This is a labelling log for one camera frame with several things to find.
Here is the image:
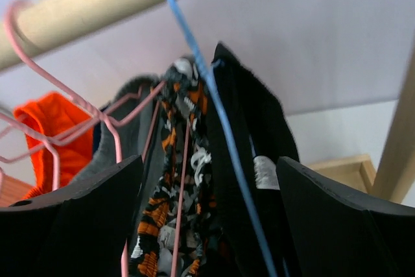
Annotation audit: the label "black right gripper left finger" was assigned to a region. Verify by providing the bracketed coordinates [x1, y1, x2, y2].
[1, 156, 143, 276]

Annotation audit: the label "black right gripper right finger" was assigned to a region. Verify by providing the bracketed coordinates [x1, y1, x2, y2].
[276, 157, 414, 276]

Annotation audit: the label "pink hanger of navy shorts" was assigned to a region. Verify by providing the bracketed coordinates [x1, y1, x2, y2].
[0, 108, 98, 164]

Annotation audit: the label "navy blue shorts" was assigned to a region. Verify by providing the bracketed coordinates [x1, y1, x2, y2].
[92, 122, 102, 154]

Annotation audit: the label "grey shorts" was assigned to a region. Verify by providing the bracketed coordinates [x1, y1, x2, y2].
[73, 75, 169, 226]

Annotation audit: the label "pink hanger of grey shorts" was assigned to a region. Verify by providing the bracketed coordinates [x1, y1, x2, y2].
[3, 0, 153, 277]

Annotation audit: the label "pink hanger of camouflage shorts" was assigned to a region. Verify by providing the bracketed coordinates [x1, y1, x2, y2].
[130, 81, 189, 276]

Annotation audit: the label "black shorts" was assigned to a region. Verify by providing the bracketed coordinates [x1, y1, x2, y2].
[206, 42, 302, 276]

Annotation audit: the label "orange camouflage shorts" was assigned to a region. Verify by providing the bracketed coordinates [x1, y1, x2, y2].
[128, 56, 222, 276]

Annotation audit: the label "blue wire hanger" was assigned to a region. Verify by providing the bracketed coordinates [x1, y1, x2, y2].
[168, 0, 278, 276]

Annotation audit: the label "wooden clothes rack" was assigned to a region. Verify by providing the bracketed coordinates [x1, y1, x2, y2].
[1, 0, 414, 206]

